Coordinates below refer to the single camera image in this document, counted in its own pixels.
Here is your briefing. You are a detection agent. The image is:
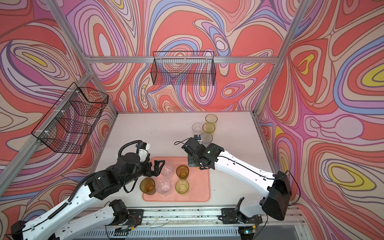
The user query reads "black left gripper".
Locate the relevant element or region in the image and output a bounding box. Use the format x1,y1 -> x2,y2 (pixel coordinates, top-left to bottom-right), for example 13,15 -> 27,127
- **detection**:
119,157 -> 166,189

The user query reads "clear glass tumbler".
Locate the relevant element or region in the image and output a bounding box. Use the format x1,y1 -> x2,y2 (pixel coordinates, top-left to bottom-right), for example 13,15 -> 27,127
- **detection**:
155,178 -> 172,194
161,162 -> 174,178

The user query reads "clear glass tumbler front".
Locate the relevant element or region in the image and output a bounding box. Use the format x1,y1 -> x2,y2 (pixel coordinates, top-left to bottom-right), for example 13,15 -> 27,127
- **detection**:
155,178 -> 172,194

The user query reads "dark olive dotted glass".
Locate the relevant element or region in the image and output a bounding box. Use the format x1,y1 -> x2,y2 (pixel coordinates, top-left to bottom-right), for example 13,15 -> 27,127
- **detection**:
140,178 -> 156,195

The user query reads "pink plastic tray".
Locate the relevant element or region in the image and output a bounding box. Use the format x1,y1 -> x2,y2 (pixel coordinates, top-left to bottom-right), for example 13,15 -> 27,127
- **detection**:
142,157 -> 211,203

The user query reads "small dark amber glass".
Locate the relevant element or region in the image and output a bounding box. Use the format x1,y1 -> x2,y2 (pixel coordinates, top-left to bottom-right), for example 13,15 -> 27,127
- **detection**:
176,165 -> 190,180

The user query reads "green glass tumbler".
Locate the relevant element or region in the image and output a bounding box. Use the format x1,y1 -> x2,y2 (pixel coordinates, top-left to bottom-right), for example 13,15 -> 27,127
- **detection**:
175,180 -> 190,195

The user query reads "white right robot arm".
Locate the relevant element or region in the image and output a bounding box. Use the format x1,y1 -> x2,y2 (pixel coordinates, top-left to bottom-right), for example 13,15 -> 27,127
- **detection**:
182,138 -> 292,223

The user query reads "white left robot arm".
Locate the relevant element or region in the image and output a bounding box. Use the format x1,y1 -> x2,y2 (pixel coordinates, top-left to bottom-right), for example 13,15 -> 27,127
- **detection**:
5,140 -> 166,240

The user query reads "blue textured tall glass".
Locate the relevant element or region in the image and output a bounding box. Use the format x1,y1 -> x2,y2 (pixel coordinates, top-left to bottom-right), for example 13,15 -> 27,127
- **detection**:
200,132 -> 213,147

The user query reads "yellow tall glass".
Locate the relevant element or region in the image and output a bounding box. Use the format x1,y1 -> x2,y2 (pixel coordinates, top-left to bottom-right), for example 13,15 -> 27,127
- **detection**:
203,123 -> 216,135

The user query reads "clear glass small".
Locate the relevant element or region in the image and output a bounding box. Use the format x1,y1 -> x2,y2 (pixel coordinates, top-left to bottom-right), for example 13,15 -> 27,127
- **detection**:
192,123 -> 203,135

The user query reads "yellow-green tall glass back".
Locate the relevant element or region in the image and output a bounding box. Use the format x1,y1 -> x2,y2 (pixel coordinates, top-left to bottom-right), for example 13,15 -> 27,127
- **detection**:
205,114 -> 218,126

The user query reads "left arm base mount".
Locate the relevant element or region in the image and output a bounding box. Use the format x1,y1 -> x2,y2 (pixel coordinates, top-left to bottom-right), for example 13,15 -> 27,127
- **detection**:
106,200 -> 144,228

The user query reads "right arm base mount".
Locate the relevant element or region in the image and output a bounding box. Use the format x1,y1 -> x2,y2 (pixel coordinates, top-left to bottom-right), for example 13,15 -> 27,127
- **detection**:
218,197 -> 263,226

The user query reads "black wire basket back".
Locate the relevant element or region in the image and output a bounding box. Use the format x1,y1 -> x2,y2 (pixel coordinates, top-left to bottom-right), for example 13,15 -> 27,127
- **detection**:
151,50 -> 217,86

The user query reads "black wire basket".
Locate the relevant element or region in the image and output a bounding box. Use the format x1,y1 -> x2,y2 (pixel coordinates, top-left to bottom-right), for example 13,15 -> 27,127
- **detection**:
31,83 -> 109,154
151,50 -> 217,86

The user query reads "black wire basket left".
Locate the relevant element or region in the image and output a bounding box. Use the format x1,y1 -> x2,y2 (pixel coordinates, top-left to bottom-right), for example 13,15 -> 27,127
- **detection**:
31,83 -> 109,154

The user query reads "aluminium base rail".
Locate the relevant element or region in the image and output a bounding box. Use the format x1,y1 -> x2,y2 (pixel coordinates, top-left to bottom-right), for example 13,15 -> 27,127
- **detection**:
56,205 -> 307,240

